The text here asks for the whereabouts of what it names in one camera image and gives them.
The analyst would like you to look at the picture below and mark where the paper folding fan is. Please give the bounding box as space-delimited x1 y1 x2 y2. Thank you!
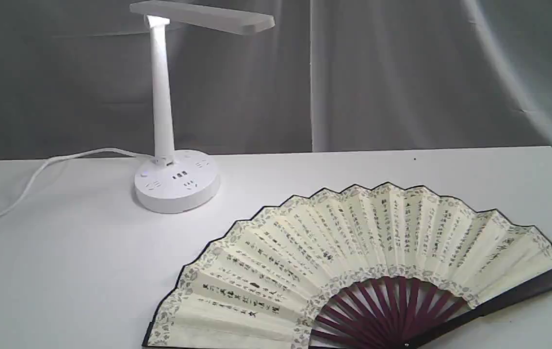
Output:
142 182 552 349

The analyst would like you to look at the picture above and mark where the white desk lamp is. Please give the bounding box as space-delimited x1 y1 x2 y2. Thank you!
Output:
129 0 276 214

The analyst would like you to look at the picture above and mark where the grey backdrop curtain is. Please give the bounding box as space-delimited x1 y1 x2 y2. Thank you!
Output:
0 0 552 159

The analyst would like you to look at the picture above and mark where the white power cable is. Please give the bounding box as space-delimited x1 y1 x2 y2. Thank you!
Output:
0 148 153 226

